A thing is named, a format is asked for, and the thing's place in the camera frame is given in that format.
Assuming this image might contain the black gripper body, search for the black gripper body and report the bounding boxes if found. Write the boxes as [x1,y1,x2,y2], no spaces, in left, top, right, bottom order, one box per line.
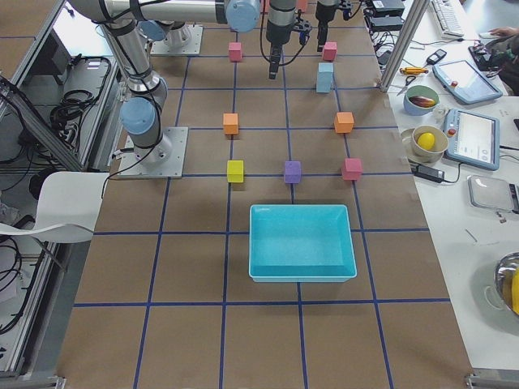
[266,11,311,79]
[315,0,352,51]

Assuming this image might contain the light blue foam block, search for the light blue foam block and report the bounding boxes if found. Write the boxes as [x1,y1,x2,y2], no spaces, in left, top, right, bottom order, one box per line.
[318,62,334,78]
[315,75,333,93]

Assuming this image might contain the red foam block front centre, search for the red foam block front centre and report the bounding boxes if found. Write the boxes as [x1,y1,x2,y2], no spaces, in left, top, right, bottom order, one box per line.
[322,41,337,62]

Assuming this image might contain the red foam block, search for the red foam block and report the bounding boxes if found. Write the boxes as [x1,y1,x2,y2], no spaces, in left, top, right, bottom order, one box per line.
[228,41,243,62]
[322,41,337,62]
[341,158,363,181]

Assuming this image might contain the red foam block back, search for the red foam block back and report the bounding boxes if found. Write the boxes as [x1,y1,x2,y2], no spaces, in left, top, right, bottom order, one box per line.
[228,41,243,62]

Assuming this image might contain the orange foam block back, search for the orange foam block back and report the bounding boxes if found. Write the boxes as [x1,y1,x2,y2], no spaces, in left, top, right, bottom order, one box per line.
[222,113,239,135]

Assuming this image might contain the orange foam block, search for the orange foam block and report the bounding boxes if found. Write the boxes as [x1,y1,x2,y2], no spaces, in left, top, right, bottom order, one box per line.
[334,112,354,134]
[222,113,239,135]

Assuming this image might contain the scissors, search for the scissors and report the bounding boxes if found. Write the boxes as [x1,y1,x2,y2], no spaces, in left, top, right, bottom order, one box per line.
[397,75,417,96]

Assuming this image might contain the orange foam block front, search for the orange foam block front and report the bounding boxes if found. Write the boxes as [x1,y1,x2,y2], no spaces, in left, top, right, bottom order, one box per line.
[334,112,354,134]

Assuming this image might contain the white keyboard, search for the white keyboard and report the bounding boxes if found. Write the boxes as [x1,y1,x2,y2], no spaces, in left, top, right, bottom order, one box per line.
[429,0,465,38]

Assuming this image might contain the green bowl with red fruit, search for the green bowl with red fruit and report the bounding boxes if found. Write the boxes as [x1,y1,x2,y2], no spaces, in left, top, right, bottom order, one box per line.
[403,85,440,116]

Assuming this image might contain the yellow foam block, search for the yellow foam block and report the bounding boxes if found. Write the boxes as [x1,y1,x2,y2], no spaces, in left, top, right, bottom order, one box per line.
[226,160,244,183]

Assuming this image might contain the purple foam block right side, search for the purple foam block right side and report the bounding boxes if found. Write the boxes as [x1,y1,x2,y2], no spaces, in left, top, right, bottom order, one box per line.
[284,160,302,184]

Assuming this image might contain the red foam block front right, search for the red foam block front right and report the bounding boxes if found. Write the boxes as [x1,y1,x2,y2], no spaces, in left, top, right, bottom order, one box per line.
[341,158,363,181]

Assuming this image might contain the teach pendant upper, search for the teach pendant upper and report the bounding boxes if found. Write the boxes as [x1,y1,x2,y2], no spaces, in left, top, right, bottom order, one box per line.
[432,60,503,105]

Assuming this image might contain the teach pendant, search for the teach pendant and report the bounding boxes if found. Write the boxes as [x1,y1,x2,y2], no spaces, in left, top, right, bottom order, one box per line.
[443,109,500,171]
[432,60,503,105]

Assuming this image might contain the beige bowl with lemon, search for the beige bowl with lemon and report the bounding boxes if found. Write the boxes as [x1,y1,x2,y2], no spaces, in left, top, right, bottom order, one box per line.
[401,126,448,163]

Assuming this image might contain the teach pendant lower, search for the teach pendant lower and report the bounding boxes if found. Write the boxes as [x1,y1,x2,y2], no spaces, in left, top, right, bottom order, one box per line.
[443,109,500,171]

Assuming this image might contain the black laptop power brick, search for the black laptop power brick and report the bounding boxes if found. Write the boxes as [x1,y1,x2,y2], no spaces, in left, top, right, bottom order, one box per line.
[413,165,444,183]

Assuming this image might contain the cyan plastic tray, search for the cyan plastic tray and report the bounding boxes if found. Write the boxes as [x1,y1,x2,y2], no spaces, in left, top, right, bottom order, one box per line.
[248,204,358,283]

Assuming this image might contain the white plastic chair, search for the white plastic chair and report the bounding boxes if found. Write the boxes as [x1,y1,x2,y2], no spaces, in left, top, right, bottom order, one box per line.
[1,172,109,244]

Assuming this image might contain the steel bowl with banana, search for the steel bowl with banana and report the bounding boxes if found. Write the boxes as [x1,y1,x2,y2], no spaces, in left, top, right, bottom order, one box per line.
[483,252,518,318]

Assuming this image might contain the aluminium frame post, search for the aluminium frame post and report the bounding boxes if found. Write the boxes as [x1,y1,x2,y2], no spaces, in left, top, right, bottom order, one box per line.
[379,0,429,92]

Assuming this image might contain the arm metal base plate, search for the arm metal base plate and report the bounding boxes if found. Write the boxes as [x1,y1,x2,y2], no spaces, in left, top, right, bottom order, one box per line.
[151,24,204,57]
[118,126,189,179]

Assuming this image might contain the yellow handled tool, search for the yellow handled tool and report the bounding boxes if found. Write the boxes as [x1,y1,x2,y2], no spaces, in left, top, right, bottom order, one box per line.
[399,66,429,75]

